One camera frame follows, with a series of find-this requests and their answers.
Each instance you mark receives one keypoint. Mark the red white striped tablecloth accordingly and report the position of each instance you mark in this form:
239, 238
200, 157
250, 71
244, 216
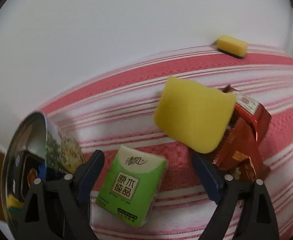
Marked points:
126, 97

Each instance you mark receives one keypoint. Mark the red-brown snack packet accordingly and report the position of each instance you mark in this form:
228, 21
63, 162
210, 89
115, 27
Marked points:
239, 155

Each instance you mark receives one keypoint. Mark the round metal cookie tin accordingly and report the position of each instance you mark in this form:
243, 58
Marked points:
59, 145

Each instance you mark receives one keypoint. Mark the yellow sponge with black base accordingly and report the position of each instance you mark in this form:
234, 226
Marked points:
232, 45

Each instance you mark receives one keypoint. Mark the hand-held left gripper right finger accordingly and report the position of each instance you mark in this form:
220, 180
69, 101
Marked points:
209, 177

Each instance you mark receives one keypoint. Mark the green white tissue pack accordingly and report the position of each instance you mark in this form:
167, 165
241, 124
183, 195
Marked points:
129, 185

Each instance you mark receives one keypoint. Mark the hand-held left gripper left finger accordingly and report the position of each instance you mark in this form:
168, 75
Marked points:
86, 180

